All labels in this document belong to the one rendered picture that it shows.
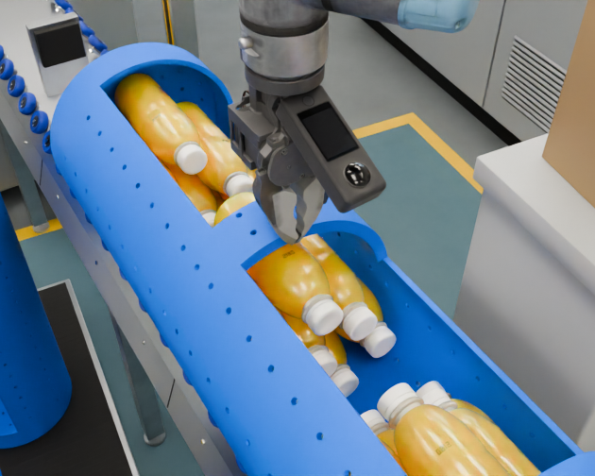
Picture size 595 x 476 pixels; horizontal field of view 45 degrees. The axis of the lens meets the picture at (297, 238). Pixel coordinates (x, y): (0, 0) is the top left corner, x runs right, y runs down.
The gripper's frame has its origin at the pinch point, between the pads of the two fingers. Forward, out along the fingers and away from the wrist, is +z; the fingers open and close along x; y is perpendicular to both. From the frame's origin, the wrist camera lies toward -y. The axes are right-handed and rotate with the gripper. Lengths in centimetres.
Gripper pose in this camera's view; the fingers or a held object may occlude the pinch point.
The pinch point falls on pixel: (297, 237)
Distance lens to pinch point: 76.5
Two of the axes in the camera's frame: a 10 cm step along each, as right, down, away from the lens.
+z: 0.0, 7.2, 6.9
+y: -5.3, -5.9, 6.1
